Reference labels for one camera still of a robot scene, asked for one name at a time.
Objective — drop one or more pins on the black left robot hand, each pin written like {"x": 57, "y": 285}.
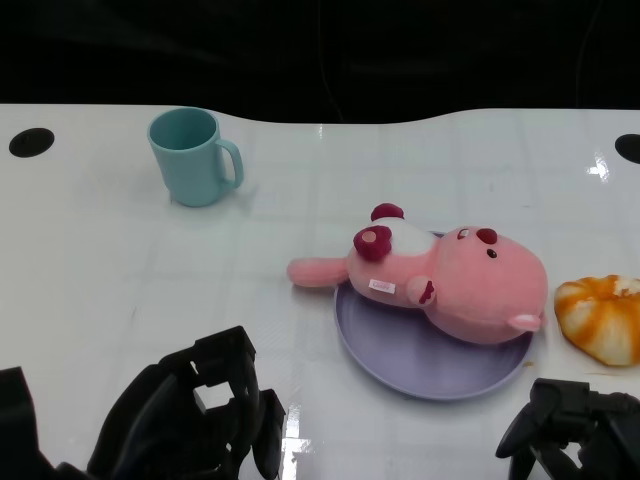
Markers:
{"x": 165, "y": 425}

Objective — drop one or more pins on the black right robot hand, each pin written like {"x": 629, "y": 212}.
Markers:
{"x": 590, "y": 425}

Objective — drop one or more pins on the pink plush doll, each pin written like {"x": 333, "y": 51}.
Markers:
{"x": 475, "y": 285}

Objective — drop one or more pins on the lavender plastic plate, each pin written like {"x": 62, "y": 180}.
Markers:
{"x": 425, "y": 370}

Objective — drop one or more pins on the orange striped bread bun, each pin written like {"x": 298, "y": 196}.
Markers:
{"x": 600, "y": 325}

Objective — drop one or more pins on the teal plastic mug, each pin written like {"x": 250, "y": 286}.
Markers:
{"x": 187, "y": 165}

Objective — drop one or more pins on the black round table grommet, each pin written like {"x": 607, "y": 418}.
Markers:
{"x": 629, "y": 147}
{"x": 31, "y": 143}

